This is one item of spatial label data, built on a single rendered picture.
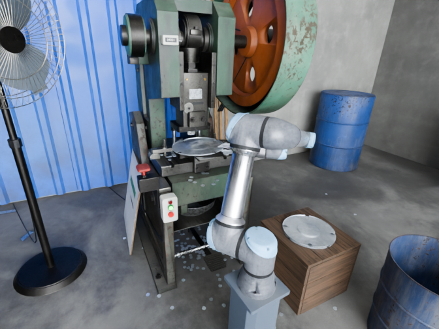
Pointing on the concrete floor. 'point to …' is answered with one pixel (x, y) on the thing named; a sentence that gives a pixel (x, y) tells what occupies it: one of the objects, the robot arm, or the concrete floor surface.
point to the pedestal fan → (19, 74)
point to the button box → (166, 210)
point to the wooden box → (311, 264)
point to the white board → (132, 201)
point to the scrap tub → (407, 285)
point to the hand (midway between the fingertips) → (220, 147)
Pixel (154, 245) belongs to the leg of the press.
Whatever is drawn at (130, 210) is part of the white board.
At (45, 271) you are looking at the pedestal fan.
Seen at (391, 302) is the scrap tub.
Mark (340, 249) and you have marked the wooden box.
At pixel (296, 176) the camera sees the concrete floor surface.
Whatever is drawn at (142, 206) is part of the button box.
